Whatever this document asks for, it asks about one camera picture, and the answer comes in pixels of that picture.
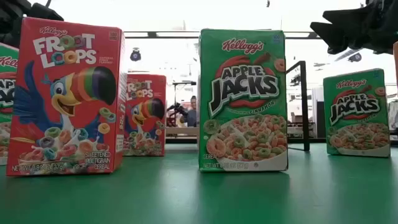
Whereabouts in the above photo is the green Apple Jacks cereal box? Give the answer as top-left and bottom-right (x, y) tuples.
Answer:
(0, 42), (19, 166)
(322, 68), (391, 158)
(198, 28), (289, 173)

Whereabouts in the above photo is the red Froot Loops cereal box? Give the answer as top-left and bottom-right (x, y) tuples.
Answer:
(6, 17), (127, 177)
(123, 73), (167, 157)

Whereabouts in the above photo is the person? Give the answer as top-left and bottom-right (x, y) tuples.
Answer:
(179, 95), (198, 128)

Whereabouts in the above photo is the green table mat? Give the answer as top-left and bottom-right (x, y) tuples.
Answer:
(0, 141), (398, 224)

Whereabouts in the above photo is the wooden shelf with black frame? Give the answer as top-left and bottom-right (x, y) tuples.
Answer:
(165, 60), (326, 152)

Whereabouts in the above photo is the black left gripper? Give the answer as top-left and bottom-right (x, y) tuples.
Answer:
(0, 0), (65, 47)

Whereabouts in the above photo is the black horizontal beam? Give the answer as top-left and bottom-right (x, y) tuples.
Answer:
(124, 30), (321, 40)

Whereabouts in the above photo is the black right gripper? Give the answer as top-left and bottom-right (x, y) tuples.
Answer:
(310, 0), (398, 55)

